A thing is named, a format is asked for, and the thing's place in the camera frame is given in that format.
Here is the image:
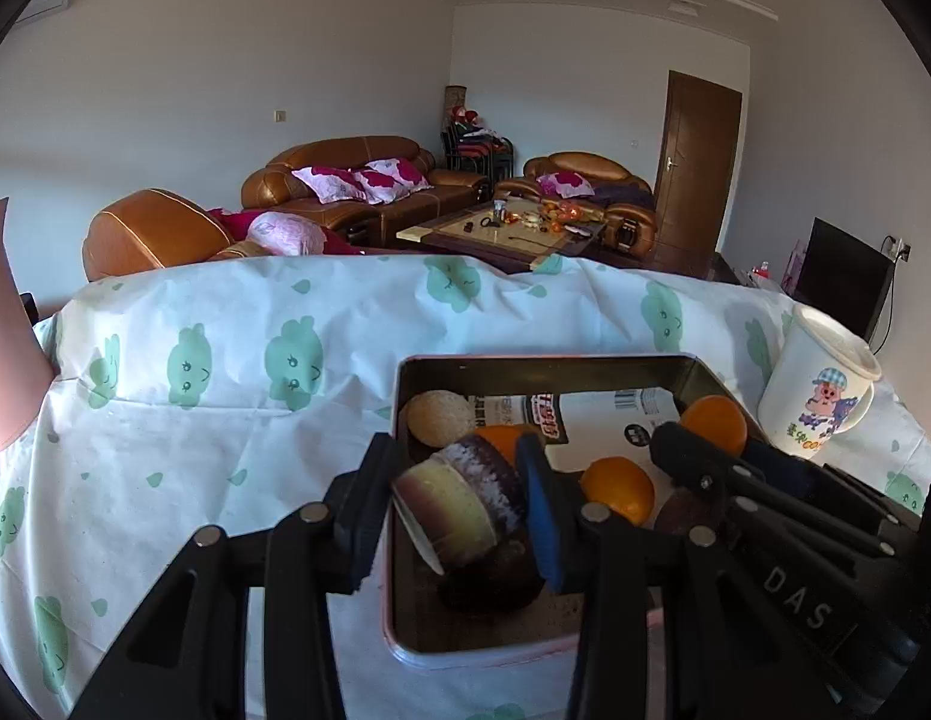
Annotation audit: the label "speckled tan round fruit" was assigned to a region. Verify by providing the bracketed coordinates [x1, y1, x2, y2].
[400, 390, 474, 447]

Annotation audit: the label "orange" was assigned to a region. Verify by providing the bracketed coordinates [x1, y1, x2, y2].
[476, 424, 541, 466]
[580, 456, 656, 527]
[679, 394, 749, 455]

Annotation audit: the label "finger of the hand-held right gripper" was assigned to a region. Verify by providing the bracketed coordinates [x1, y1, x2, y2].
[649, 422, 897, 665]
[743, 441, 924, 537]

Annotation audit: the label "small brown leather sofa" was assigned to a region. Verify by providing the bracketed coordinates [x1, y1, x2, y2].
[495, 152, 658, 252]

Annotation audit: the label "white green cloud tablecloth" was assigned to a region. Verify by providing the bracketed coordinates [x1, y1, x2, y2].
[0, 253, 927, 720]

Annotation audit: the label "rectangular metal tin tray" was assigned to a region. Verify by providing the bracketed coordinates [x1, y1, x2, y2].
[381, 351, 752, 670]

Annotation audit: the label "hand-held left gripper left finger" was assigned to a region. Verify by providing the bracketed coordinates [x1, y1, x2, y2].
[67, 431, 397, 720]

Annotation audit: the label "wooden coffee table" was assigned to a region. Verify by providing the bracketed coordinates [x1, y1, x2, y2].
[396, 196, 607, 272]

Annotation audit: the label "pink bag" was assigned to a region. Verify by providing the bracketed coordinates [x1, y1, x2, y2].
[782, 240, 807, 295]

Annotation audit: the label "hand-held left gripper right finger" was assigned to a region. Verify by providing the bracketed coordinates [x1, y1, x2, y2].
[514, 433, 815, 720]

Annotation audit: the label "brown wooden door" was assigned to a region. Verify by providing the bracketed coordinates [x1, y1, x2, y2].
[652, 70, 744, 256]

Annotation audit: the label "white cartoon print cup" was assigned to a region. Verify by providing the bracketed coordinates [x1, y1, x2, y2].
[758, 305, 882, 460]

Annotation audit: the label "dark wooden tv stand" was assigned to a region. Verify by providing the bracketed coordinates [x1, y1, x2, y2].
[658, 246, 746, 286]

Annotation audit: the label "purple blanket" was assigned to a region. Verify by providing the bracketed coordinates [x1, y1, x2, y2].
[589, 180, 654, 211]

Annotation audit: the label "pink board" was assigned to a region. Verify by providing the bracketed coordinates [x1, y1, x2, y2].
[0, 195, 57, 456]

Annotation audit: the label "stacked dark chairs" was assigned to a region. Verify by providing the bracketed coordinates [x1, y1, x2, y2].
[441, 118, 516, 175]

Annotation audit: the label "long brown leather sofa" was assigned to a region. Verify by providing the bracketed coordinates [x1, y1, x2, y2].
[241, 136, 490, 232]

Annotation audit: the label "floral white magenta pillow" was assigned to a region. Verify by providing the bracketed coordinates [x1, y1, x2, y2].
[291, 165, 366, 204]
[352, 158, 430, 205]
[536, 171, 594, 198]

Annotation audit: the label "layered cake piece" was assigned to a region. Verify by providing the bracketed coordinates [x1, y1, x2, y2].
[390, 431, 528, 577]

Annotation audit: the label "brown leather armchair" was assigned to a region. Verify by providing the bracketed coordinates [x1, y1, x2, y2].
[82, 189, 247, 283]

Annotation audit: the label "black television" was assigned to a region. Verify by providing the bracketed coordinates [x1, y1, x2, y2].
[799, 217, 896, 351]

